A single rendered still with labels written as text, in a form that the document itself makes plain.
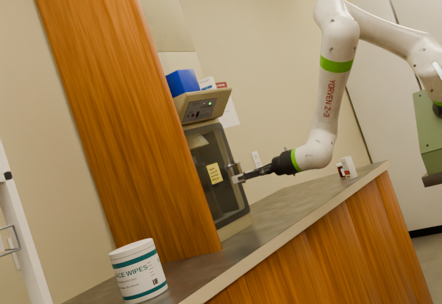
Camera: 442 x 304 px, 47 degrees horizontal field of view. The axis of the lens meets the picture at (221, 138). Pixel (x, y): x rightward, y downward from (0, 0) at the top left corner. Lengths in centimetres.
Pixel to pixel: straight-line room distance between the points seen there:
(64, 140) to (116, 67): 39
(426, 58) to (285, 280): 92
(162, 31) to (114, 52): 23
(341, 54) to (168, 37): 72
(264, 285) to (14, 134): 104
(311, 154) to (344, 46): 40
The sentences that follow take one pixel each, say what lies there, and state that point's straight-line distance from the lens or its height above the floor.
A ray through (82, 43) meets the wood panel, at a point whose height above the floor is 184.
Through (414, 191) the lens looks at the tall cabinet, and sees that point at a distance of 484.
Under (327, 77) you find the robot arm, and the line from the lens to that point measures 181.
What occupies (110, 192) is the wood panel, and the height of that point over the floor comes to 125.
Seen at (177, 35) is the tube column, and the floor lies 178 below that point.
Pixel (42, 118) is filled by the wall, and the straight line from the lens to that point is 209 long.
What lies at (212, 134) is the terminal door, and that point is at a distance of 207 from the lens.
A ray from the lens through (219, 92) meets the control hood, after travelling 203.
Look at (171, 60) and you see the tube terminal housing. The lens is 205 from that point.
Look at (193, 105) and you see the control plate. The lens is 192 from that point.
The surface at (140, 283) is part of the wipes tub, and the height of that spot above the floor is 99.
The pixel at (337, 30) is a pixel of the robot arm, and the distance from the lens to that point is 173.
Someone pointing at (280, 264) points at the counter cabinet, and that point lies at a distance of 178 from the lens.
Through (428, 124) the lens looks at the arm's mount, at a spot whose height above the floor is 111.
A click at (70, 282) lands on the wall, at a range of 202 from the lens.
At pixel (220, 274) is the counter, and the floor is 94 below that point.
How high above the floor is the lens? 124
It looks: 2 degrees up
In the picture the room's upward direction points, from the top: 19 degrees counter-clockwise
